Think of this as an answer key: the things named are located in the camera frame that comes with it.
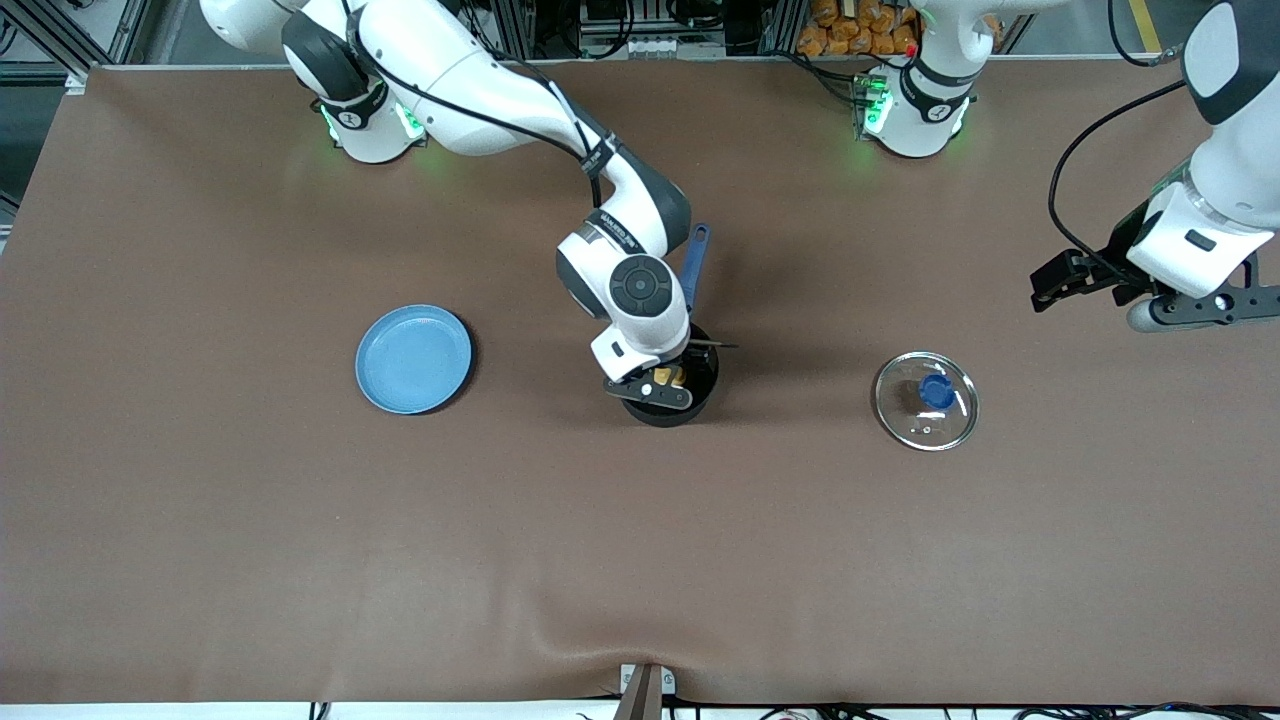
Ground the glass lid with blue knob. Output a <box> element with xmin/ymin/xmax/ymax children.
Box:
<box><xmin>873</xmin><ymin>350</ymin><xmax>980</xmax><ymax>452</ymax></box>

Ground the blue plate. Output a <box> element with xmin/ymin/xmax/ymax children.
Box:
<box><xmin>355</xmin><ymin>304</ymin><xmax>474</xmax><ymax>416</ymax></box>

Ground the pile of orange packets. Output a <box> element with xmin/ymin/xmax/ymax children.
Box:
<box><xmin>797</xmin><ymin>0</ymin><xmax>1004</xmax><ymax>58</ymax></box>

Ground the metal table clamp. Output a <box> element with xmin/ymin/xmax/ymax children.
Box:
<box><xmin>618</xmin><ymin>662</ymin><xmax>677</xmax><ymax>720</ymax></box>

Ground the brown table mat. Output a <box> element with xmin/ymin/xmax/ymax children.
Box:
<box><xmin>0</xmin><ymin>57</ymin><xmax>1280</xmax><ymax>706</ymax></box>

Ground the black right camera bracket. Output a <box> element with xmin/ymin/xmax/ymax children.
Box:
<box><xmin>603</xmin><ymin>370</ymin><xmax>694</xmax><ymax>411</ymax></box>

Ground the black camera bracket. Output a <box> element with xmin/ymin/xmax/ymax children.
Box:
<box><xmin>1150</xmin><ymin>252</ymin><xmax>1280</xmax><ymax>326</ymax></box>
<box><xmin>603</xmin><ymin>370</ymin><xmax>694</xmax><ymax>411</ymax></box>

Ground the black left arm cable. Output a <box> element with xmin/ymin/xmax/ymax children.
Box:
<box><xmin>1047</xmin><ymin>80</ymin><xmax>1191</xmax><ymax>283</ymax></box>

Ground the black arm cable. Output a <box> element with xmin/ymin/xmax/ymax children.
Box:
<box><xmin>340</xmin><ymin>0</ymin><xmax>616</xmax><ymax>211</ymax></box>
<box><xmin>1047</xmin><ymin>80</ymin><xmax>1191</xmax><ymax>283</ymax></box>

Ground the black pot with blue handle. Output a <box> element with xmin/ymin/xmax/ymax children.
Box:
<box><xmin>620</xmin><ymin>223</ymin><xmax>721</xmax><ymax>429</ymax></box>

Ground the black left camera bracket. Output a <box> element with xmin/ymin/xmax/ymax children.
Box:
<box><xmin>1150</xmin><ymin>252</ymin><xmax>1280</xmax><ymax>326</ymax></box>

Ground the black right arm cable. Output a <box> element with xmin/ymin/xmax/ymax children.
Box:
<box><xmin>340</xmin><ymin>0</ymin><xmax>616</xmax><ymax>211</ymax></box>

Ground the aluminium frame post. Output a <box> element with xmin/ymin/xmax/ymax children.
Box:
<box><xmin>492</xmin><ymin>0</ymin><xmax>533</xmax><ymax>59</ymax></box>
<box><xmin>762</xmin><ymin>0</ymin><xmax>807</xmax><ymax>57</ymax></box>

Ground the aluminium frame strut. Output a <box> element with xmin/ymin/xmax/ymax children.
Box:
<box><xmin>0</xmin><ymin>0</ymin><xmax>153</xmax><ymax>76</ymax></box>

